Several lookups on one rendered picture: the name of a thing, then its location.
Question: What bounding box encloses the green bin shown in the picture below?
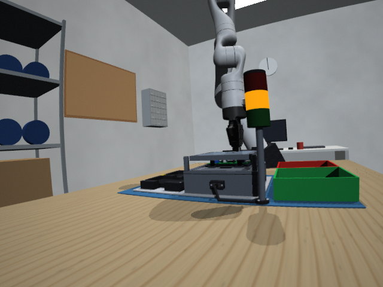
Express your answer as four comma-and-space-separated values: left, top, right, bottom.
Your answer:
273, 167, 359, 201

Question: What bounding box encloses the red bin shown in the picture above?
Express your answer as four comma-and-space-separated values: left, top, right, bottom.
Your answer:
277, 160, 339, 168

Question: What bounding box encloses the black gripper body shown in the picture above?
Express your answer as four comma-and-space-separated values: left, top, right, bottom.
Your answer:
222, 106, 247, 136

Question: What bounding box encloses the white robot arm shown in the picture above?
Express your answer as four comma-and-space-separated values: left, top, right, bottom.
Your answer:
208, 0, 256, 149

